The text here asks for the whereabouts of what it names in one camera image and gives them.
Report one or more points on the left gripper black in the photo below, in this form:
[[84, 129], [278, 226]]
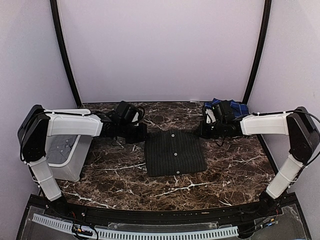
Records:
[[142, 135]]

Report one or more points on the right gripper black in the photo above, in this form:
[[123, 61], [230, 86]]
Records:
[[203, 130]]

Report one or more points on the black pinstriped long sleeve shirt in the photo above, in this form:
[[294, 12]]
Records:
[[173, 152]]

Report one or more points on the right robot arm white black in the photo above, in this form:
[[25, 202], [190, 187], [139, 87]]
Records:
[[293, 135]]

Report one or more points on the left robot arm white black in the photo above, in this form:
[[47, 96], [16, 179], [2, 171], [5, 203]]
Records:
[[40, 123]]

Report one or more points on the blue plaid folded shirt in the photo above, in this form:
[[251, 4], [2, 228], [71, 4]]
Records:
[[238, 108]]

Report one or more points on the white plastic bin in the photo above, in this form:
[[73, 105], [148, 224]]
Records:
[[71, 169]]

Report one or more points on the grey button shirt in bin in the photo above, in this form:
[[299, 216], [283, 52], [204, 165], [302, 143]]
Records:
[[60, 148]]

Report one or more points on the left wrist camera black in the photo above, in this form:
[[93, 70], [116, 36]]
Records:
[[128, 113]]

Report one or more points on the black front rail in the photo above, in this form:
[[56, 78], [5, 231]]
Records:
[[242, 214]]

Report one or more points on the white slotted cable duct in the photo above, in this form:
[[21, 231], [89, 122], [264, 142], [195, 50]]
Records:
[[121, 231]]

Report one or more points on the right black frame post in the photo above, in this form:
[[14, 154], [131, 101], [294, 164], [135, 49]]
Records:
[[259, 50]]

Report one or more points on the black frame post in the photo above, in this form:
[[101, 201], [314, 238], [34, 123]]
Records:
[[63, 52], [259, 50]]

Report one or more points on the left black frame post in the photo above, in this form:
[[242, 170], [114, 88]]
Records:
[[63, 52]]

